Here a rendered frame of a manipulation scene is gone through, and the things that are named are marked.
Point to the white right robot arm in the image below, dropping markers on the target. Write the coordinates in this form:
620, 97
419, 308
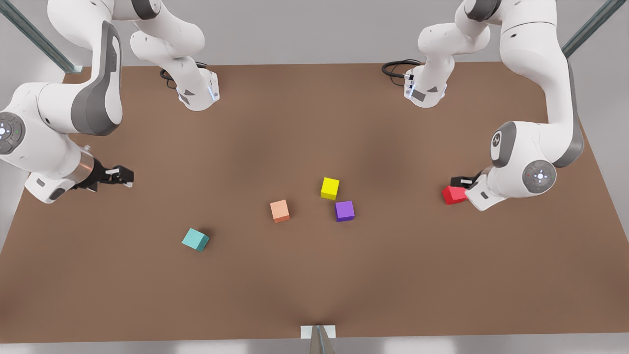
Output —
73, 103

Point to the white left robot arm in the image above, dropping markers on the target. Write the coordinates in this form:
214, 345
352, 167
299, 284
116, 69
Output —
533, 98

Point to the red wooden cube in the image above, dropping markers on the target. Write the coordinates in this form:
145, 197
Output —
453, 194

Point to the teal wooden cube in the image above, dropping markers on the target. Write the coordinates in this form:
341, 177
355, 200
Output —
195, 239

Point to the purple wooden cube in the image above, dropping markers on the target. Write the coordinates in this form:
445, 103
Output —
344, 211

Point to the yellow wooden cube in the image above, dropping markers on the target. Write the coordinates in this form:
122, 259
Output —
329, 188

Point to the salmon wooden cube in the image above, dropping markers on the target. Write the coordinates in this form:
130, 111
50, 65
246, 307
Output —
279, 211

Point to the silver frame post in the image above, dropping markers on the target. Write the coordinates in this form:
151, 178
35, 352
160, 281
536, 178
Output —
587, 27
318, 339
39, 37

